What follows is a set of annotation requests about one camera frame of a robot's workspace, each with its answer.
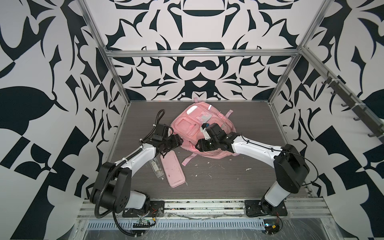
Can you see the clear plastic small case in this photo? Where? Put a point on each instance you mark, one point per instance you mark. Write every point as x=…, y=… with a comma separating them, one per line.
x=156, y=167

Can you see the electronics board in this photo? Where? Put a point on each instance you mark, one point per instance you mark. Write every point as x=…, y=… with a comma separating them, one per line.
x=144, y=224
x=272, y=228

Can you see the white slotted cable duct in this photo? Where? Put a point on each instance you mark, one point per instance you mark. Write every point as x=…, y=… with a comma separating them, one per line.
x=184, y=224

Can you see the pink pencil case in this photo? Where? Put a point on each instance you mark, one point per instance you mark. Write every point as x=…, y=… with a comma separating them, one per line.
x=173, y=170

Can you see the right electronics board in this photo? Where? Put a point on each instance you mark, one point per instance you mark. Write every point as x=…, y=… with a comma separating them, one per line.
x=272, y=228

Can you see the black coat hook rail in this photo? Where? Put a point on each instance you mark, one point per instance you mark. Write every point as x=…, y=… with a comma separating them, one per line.
x=361, y=110

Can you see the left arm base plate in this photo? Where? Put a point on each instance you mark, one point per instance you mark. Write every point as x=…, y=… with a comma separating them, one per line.
x=152, y=208

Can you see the aluminium front rail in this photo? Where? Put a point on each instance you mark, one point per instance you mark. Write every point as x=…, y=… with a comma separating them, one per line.
x=225, y=208

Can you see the pink student backpack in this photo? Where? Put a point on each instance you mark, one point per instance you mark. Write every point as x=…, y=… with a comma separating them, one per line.
x=189, y=126

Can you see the left electronics board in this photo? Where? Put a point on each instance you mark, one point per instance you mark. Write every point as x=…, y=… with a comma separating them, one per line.
x=144, y=224

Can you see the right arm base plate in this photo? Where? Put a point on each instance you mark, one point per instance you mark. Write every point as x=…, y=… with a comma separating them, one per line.
x=260, y=208

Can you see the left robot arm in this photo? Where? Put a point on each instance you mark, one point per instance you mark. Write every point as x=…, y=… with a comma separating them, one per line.
x=112, y=189

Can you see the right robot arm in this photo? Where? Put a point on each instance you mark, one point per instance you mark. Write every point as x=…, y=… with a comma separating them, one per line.
x=290, y=167

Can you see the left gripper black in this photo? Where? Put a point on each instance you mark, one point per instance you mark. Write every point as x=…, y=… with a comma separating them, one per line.
x=176, y=141

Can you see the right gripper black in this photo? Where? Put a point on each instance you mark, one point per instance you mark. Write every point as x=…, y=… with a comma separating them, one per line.
x=201, y=145

